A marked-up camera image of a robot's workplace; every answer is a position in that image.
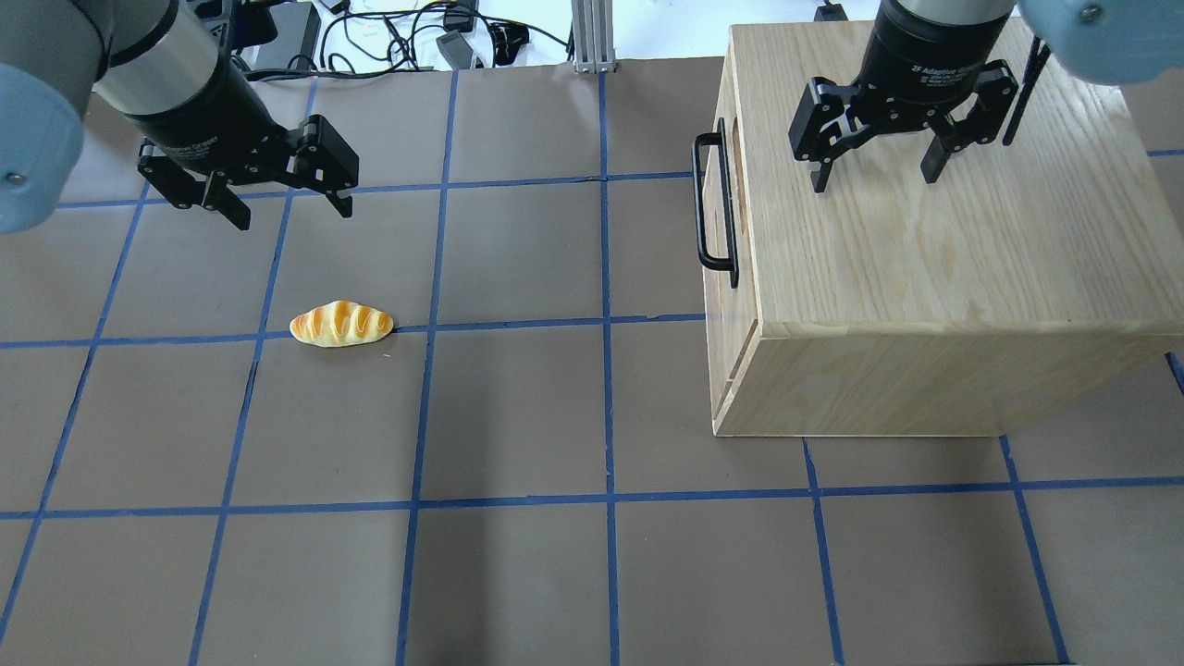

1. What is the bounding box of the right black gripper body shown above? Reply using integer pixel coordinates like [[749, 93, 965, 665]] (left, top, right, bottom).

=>
[[789, 1, 1019, 164]]

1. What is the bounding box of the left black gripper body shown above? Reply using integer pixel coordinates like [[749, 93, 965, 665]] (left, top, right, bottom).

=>
[[127, 68, 360, 206]]

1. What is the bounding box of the black drawer handle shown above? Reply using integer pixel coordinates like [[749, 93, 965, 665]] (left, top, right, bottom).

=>
[[691, 117, 740, 290]]

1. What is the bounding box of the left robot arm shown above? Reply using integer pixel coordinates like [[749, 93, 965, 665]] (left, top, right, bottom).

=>
[[1, 1, 360, 233]]

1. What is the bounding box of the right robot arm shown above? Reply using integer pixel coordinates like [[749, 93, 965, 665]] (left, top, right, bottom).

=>
[[789, 1, 1183, 192]]

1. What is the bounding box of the wooden drawer cabinet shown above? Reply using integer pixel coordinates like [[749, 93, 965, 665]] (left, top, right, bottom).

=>
[[707, 21, 1183, 436]]

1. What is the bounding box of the toy bread roll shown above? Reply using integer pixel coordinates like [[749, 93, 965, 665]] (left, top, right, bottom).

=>
[[289, 300, 395, 350]]

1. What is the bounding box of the aluminium frame post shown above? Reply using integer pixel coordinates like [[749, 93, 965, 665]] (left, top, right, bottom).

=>
[[570, 0, 618, 73]]

